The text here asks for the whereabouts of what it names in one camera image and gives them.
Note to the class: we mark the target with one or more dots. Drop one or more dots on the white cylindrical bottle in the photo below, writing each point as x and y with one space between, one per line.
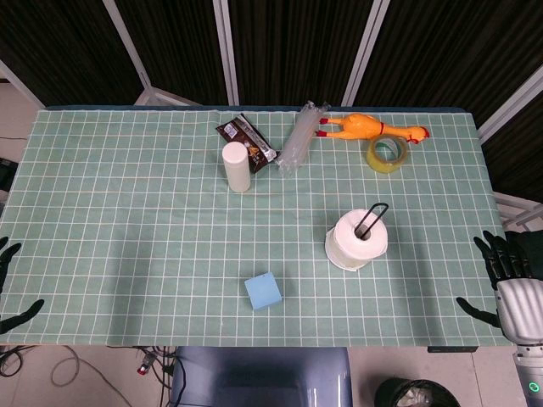
236 167

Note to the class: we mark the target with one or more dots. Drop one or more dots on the white toilet paper roll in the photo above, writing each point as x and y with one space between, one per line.
345 243

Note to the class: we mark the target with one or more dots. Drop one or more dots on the green grid tablecloth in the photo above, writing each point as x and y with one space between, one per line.
127 212

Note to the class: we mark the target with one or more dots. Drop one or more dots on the black trash bin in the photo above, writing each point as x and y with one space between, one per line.
418 394

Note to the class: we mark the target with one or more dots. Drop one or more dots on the black screen panel white frame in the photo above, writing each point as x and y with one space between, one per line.
169 46
297 51
517 161
63 51
445 55

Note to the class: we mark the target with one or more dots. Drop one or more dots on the white metal screen foot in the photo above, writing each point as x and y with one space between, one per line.
519 210

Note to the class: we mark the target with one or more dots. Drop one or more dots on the yellow rubber chicken toy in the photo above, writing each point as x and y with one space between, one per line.
360 126

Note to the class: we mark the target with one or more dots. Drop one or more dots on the red plug connector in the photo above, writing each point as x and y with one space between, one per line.
143 367

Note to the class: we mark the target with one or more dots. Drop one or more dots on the light blue foam cube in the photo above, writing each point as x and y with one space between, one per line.
263 292

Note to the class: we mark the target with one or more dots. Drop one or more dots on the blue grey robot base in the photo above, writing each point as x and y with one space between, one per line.
261 377

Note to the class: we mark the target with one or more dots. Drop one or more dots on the yellow tape roll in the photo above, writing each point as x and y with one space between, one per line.
387 157

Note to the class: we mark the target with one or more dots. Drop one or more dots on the black floor device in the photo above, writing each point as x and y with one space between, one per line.
6 174

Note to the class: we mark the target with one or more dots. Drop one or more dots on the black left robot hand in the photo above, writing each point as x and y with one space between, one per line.
17 318

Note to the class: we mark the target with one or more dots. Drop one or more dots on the brown snack bag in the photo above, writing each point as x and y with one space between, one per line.
254 137

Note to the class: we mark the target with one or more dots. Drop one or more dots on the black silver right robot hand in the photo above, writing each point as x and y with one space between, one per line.
519 305

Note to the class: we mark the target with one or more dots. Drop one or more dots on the clear plastic straw pack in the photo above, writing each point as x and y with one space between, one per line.
297 140

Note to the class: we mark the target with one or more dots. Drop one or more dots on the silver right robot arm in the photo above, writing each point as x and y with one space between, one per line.
530 373

